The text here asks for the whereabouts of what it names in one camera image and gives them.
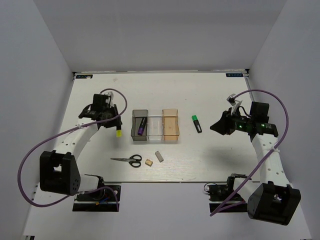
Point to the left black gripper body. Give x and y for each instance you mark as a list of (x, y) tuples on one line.
[(110, 111)]

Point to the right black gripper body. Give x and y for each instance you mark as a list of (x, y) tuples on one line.
[(238, 123)]

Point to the yellow highlighter marker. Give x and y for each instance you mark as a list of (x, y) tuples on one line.
[(118, 131)]

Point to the purple highlighter marker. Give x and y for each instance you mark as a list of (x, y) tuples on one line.
[(142, 126)]

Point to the green highlighter marker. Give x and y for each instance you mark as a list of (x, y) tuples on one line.
[(196, 124)]

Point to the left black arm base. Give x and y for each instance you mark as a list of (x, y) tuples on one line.
[(102, 201)]

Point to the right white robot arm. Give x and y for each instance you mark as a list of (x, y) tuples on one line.
[(272, 199)]

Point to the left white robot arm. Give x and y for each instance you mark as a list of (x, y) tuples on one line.
[(58, 169)]

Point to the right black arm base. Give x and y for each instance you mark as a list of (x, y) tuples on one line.
[(218, 193)]

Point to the grey transparent container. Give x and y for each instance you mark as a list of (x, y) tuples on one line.
[(137, 115)]

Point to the clear transparent container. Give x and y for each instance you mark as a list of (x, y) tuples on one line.
[(155, 125)]

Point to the left blue table label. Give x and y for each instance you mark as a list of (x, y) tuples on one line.
[(84, 76)]

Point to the blue table label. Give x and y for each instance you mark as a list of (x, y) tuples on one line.
[(234, 75), (84, 76)]

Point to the right blue table label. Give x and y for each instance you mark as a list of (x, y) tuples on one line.
[(234, 75)]

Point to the orange transparent container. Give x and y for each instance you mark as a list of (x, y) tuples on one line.
[(171, 131)]

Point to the grey rectangular eraser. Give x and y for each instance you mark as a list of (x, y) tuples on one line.
[(159, 156)]

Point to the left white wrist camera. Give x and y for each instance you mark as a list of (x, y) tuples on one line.
[(108, 97)]

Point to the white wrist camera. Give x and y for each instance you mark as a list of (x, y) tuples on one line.
[(108, 97), (231, 99)]

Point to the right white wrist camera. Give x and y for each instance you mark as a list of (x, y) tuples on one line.
[(231, 99)]

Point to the black handled scissors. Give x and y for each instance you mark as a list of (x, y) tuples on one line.
[(134, 160)]

